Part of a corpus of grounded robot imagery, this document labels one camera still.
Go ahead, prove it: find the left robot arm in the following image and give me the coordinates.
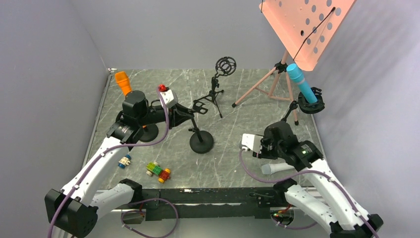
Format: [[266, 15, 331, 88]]
[[45, 88, 194, 238]]

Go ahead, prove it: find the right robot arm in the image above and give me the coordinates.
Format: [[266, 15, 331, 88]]
[[257, 120, 384, 238]]

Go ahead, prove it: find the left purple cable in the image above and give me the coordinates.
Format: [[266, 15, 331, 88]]
[[47, 90, 179, 238]]

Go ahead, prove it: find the white condenser microphone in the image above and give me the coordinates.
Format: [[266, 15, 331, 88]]
[[261, 163, 295, 175]]

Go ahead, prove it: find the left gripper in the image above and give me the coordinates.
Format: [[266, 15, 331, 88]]
[[138, 102, 193, 129]]

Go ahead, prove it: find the orange microphone round stand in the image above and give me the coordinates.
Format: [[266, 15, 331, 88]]
[[139, 124, 159, 142]]

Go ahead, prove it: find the tripod shock mount stand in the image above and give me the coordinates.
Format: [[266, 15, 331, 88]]
[[193, 56, 238, 119]]

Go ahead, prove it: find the black round base stand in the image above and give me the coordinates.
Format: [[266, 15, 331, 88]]
[[189, 100, 214, 154]]

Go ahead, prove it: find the colourful toy block car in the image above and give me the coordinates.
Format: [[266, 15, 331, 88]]
[[146, 162, 171, 183]]

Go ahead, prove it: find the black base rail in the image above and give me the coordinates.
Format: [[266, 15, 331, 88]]
[[118, 185, 288, 221]]

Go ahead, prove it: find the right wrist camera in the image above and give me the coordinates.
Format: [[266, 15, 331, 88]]
[[241, 133, 263, 154]]

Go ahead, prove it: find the white blue toy block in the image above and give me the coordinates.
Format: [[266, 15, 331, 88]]
[[118, 154, 132, 169]]

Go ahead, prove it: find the pink music stand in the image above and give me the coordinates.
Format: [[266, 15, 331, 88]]
[[231, 0, 357, 109]]

